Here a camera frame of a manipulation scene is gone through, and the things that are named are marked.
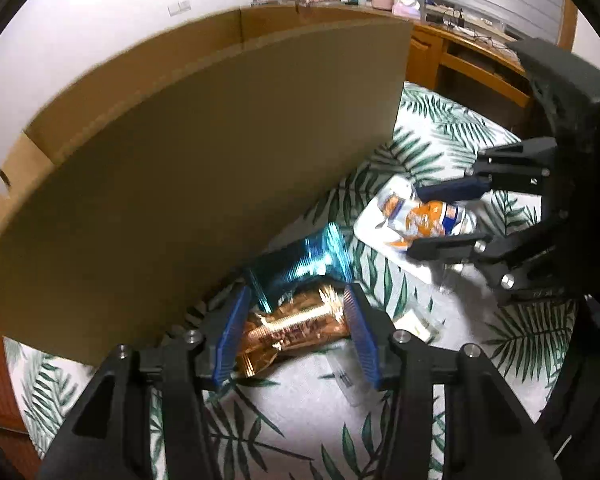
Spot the gold foil snack packet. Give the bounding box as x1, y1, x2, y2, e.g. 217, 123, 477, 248
236, 285, 353, 377

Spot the pink tissue box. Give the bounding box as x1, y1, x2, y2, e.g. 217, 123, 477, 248
392, 1, 424, 21

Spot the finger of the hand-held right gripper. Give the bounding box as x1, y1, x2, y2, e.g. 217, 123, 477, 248
407, 210, 578, 308
414, 137, 562, 203

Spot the wooden desk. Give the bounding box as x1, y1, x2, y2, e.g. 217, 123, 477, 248
402, 0, 580, 128

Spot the brown cardboard box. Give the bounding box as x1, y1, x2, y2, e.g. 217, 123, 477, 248
0, 4, 415, 367

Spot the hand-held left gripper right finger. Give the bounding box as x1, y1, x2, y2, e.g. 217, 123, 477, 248
342, 282, 563, 480

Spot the small clear cake packet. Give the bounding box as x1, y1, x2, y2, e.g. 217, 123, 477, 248
390, 302, 448, 346

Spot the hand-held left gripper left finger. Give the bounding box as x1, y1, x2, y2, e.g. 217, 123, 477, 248
35, 285, 253, 480

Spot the white translucent snack packet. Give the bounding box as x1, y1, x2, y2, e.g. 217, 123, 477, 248
352, 176, 448, 288

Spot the blue foil snack packet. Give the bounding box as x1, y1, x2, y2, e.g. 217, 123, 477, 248
245, 222, 355, 311

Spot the small orange and white packet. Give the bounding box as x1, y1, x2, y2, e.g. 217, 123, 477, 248
382, 195, 478, 252

